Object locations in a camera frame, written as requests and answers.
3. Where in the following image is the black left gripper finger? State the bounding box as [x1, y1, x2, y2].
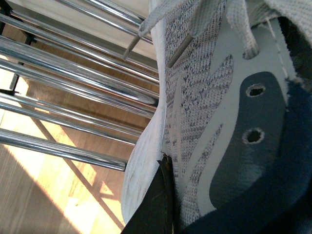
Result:
[122, 154, 174, 234]

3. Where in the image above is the grey sneaker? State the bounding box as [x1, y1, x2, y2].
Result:
[121, 0, 312, 234]

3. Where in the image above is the black metal shoe rack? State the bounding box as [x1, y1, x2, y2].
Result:
[0, 0, 161, 172]

